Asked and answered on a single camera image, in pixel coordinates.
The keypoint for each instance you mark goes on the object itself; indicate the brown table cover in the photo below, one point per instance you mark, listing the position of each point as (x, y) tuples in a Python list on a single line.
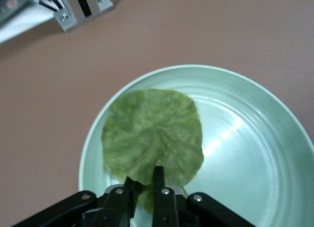
[(49, 101)]

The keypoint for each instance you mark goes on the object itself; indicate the dark labelled box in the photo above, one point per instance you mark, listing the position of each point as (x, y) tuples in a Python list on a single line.
[(12, 3)]

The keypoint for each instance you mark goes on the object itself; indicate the aluminium camera post bracket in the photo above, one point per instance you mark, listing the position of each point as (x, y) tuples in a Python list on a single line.
[(73, 6)]

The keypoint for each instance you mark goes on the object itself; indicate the pale green round plate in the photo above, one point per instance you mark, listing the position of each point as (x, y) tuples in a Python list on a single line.
[(245, 150)]

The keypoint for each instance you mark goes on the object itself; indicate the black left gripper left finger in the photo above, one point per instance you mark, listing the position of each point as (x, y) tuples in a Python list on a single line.
[(112, 207)]

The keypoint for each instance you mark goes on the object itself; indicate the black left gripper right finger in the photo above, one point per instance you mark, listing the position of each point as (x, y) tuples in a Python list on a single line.
[(164, 207)]

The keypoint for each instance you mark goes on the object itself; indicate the green lettuce leaf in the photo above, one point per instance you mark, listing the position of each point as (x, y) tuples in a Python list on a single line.
[(152, 128)]

